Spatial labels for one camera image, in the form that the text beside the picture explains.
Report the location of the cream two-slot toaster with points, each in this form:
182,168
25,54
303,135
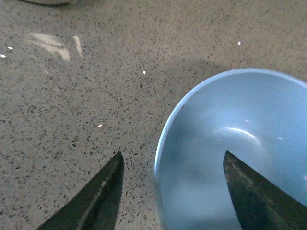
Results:
49,2

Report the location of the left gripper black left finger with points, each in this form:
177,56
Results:
95,207

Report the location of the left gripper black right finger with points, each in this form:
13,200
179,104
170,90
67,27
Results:
258,203

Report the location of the blue plastic bowl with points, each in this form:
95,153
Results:
258,115

